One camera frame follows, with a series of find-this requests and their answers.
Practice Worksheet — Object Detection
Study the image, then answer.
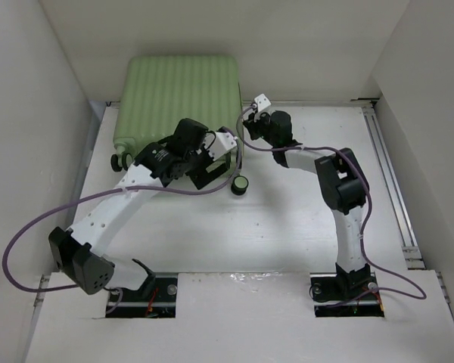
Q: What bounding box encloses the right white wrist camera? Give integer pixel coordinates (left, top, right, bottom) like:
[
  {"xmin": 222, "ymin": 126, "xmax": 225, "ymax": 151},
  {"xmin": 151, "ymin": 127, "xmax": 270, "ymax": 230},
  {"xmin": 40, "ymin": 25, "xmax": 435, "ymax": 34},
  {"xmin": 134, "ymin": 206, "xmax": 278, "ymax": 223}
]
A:
[{"xmin": 251, "ymin": 94, "xmax": 272, "ymax": 113}]

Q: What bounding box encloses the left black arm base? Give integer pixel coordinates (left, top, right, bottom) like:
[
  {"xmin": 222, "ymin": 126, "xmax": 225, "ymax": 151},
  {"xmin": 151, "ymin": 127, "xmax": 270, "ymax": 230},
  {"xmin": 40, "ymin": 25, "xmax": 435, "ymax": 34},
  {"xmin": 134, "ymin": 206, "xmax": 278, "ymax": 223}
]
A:
[{"xmin": 105, "ymin": 274, "xmax": 178, "ymax": 319}]

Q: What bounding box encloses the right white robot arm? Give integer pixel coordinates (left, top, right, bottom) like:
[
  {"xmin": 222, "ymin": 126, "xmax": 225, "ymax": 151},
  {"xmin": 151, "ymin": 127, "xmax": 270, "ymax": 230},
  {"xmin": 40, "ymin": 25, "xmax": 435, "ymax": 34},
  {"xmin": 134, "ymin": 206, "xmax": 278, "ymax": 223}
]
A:
[{"xmin": 236, "ymin": 111, "xmax": 372, "ymax": 303}]

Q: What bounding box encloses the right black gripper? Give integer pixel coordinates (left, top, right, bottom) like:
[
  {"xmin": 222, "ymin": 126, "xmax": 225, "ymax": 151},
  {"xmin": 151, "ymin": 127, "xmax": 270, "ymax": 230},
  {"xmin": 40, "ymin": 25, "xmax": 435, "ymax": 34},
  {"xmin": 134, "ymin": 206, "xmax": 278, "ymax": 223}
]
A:
[{"xmin": 242, "ymin": 110, "xmax": 277, "ymax": 147}]

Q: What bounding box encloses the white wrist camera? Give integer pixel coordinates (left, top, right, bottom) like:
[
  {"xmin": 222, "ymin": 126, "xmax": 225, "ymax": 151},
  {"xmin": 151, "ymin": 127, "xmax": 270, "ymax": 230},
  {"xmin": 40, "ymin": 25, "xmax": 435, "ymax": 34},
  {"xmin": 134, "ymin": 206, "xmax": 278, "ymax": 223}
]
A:
[
  {"xmin": 251, "ymin": 94, "xmax": 272, "ymax": 113},
  {"xmin": 206, "ymin": 131, "xmax": 238, "ymax": 161}
]

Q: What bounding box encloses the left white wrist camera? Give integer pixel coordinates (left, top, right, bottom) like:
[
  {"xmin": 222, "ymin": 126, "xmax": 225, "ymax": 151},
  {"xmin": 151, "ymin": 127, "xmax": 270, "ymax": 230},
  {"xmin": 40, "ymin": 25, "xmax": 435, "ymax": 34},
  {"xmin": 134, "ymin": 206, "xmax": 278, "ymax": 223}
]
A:
[{"xmin": 206, "ymin": 131, "xmax": 238, "ymax": 161}]

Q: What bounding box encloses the green suitcase blue lining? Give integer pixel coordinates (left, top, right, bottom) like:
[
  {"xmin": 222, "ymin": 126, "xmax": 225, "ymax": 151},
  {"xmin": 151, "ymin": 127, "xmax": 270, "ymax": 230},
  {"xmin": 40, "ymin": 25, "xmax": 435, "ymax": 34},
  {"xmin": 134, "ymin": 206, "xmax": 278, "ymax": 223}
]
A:
[{"xmin": 110, "ymin": 55, "xmax": 242, "ymax": 177}]

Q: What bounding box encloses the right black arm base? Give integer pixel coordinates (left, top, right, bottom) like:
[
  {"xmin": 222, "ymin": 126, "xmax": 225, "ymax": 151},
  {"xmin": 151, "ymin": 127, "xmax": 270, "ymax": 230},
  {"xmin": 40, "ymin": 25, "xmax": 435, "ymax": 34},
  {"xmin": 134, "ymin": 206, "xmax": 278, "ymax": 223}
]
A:
[{"xmin": 309, "ymin": 273, "xmax": 384, "ymax": 318}]

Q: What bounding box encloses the aluminium table edge rail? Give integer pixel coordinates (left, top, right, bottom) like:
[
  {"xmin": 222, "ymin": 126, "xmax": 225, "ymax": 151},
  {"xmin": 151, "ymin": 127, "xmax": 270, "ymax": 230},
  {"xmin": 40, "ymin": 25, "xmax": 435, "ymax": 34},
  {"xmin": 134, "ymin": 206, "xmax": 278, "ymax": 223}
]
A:
[{"xmin": 350, "ymin": 98, "xmax": 427, "ymax": 270}]

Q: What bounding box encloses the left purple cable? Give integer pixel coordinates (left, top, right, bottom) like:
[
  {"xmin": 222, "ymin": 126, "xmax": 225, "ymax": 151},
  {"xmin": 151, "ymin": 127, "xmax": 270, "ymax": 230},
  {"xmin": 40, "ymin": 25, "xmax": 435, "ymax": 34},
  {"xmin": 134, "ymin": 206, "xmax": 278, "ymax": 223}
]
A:
[{"xmin": 2, "ymin": 127, "xmax": 244, "ymax": 318}]

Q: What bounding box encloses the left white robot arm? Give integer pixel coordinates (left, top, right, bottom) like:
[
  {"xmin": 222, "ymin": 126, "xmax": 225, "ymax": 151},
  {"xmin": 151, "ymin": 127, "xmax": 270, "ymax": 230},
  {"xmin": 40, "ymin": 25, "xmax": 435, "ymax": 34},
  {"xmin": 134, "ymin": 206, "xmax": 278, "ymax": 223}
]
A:
[{"xmin": 48, "ymin": 118, "xmax": 237, "ymax": 300}]

